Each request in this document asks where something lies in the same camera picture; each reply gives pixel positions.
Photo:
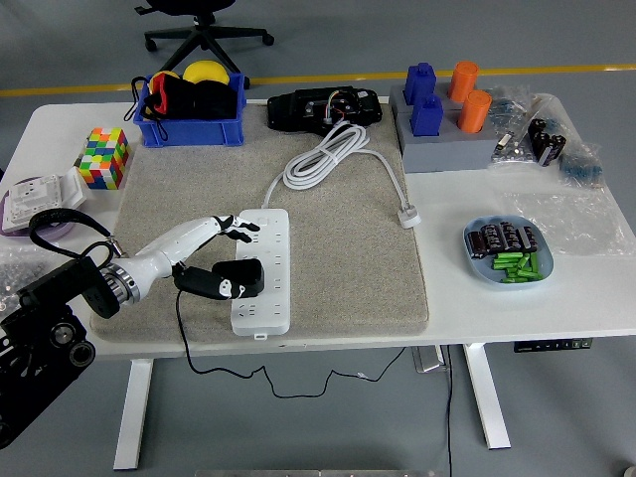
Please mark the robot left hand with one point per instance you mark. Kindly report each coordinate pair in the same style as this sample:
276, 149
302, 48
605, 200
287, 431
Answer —
159, 253

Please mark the white power strip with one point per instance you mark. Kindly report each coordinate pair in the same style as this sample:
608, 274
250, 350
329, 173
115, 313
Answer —
273, 313

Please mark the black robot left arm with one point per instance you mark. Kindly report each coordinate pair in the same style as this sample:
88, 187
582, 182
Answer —
45, 318

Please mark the multicolour puzzle cube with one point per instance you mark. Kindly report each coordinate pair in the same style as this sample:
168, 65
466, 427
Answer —
104, 159

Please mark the blue plastic bin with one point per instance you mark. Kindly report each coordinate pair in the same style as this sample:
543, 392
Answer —
199, 131

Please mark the bag of metal screws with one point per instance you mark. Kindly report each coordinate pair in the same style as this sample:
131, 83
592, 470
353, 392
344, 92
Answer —
15, 270

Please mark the purple round plate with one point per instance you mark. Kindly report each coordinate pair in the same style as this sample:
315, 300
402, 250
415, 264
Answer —
10, 231

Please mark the black pouch with red trim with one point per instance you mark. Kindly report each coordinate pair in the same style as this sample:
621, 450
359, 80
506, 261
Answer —
204, 102

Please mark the white table leg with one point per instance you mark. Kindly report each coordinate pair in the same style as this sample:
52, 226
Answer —
487, 397
131, 417

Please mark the small yellow ball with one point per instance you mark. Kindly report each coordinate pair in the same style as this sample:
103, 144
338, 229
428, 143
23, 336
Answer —
163, 77

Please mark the grey-brown mat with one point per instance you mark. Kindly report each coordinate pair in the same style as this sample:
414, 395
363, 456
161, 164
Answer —
343, 258

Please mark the large yellow ball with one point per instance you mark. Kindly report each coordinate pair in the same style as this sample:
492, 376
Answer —
206, 72

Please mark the black office chair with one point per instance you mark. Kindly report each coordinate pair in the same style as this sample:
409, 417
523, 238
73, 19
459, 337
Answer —
204, 35

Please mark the grey block holder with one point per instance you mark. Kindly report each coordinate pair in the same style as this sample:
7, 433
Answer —
447, 151
397, 97

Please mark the blue plastic block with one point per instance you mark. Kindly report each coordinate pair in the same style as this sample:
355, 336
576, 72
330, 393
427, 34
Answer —
420, 82
427, 116

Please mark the black cylindrical capacitor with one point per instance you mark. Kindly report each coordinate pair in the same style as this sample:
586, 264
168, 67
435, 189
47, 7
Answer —
527, 238
492, 236
478, 244
510, 234

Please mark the light blue plate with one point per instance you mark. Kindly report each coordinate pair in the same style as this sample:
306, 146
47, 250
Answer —
479, 270

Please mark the orange plastic cylinder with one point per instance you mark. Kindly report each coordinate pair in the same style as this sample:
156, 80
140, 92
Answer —
463, 79
474, 109

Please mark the bag of silver small parts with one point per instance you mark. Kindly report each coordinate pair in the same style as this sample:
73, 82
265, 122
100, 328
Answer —
512, 149

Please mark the bag of blue resistors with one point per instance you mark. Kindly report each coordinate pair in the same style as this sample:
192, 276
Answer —
507, 107

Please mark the black table control panel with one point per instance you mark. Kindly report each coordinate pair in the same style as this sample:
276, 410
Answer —
551, 345

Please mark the bag of black capacitors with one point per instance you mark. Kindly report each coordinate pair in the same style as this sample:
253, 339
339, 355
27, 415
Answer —
546, 139

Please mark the empty clear plastic bag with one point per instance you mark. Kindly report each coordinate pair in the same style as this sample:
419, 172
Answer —
571, 223

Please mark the bag of dark blue components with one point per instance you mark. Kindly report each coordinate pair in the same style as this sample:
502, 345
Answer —
581, 166

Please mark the white wall socket panel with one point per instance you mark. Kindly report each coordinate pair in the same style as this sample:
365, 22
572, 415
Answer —
35, 194

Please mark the silver bracket under table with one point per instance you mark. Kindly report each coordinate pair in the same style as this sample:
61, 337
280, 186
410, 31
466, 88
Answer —
427, 360

